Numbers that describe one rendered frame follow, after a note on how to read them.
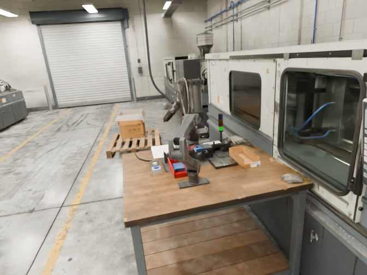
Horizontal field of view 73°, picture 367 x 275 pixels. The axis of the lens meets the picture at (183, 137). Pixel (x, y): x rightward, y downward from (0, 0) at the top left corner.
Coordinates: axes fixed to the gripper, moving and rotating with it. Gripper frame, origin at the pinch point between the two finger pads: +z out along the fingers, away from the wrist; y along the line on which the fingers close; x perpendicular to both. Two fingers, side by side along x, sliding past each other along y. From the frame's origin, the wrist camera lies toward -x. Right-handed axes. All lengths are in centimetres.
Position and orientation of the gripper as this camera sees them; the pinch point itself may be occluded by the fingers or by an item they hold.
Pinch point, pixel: (190, 147)
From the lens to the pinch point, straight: 163.7
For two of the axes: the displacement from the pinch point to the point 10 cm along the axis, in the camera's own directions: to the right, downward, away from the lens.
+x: -9.6, 1.5, -2.2
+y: -2.6, -7.1, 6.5
